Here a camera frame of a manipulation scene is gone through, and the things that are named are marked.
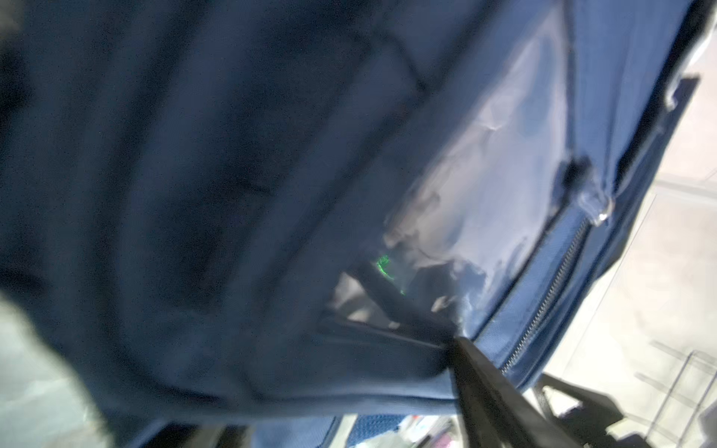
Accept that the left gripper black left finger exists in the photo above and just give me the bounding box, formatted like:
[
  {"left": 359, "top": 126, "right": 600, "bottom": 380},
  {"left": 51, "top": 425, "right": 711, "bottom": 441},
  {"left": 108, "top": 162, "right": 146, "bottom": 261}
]
[{"left": 142, "top": 425, "right": 249, "bottom": 448}]

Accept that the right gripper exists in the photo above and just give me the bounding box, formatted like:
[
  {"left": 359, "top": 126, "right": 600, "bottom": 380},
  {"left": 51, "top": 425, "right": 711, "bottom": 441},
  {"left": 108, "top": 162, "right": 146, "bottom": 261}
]
[{"left": 532, "top": 373, "right": 651, "bottom": 448}]

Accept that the navy blue student backpack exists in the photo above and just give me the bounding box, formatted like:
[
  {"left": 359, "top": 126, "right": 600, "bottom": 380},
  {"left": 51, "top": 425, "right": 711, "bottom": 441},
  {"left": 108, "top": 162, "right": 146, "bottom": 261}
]
[{"left": 1, "top": 1, "right": 716, "bottom": 447}]

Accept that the black wire hook rack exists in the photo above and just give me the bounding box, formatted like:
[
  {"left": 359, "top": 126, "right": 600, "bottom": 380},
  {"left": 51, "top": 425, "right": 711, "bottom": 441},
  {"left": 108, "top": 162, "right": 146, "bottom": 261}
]
[{"left": 635, "top": 340, "right": 716, "bottom": 447}]

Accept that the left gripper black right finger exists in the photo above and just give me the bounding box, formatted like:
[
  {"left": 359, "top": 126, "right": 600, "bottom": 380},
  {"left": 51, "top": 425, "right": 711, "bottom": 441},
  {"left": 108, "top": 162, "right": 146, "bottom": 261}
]
[{"left": 449, "top": 337, "right": 578, "bottom": 448}]

